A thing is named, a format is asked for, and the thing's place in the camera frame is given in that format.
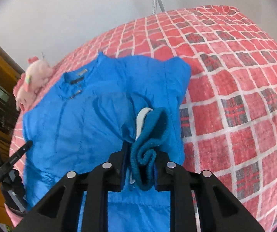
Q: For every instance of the blue puffer jacket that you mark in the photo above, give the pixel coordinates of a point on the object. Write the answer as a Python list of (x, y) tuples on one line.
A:
[(90, 112)]

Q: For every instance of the pink plush unicorn toy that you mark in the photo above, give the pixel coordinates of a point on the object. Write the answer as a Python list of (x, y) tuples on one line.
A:
[(31, 81)]

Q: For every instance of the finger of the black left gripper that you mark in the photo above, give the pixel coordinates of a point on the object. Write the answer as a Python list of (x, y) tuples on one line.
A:
[(7, 166)]

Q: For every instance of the red plaid bed cover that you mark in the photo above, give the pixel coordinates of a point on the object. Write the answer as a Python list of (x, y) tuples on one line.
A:
[(228, 115)]

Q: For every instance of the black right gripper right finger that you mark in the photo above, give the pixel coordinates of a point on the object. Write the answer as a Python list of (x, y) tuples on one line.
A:
[(199, 201)]

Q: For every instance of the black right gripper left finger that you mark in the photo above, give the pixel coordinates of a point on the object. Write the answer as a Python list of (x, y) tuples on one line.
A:
[(79, 201)]

